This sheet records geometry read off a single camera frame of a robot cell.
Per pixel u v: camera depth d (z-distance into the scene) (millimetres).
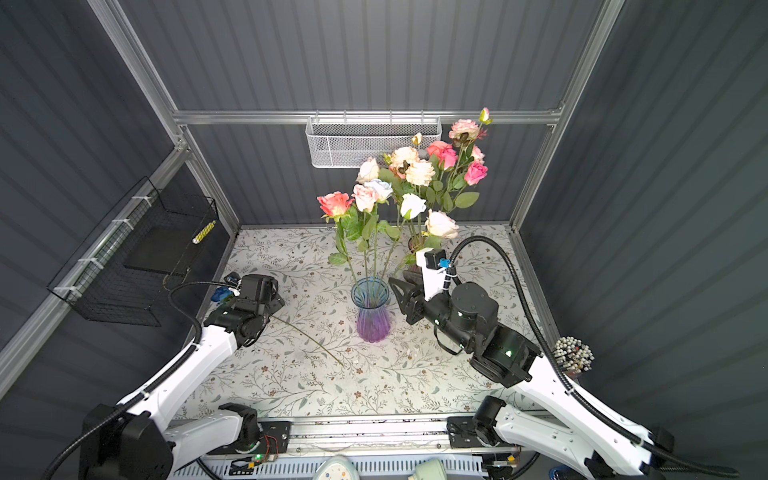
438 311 531
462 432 728
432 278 517
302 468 707
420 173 766
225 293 960
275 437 723
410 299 521
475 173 722
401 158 753
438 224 633
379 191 688
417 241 886
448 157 784
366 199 661
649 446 392
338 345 891
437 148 813
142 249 745
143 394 423
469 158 755
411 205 664
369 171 772
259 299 641
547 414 452
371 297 772
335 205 652
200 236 802
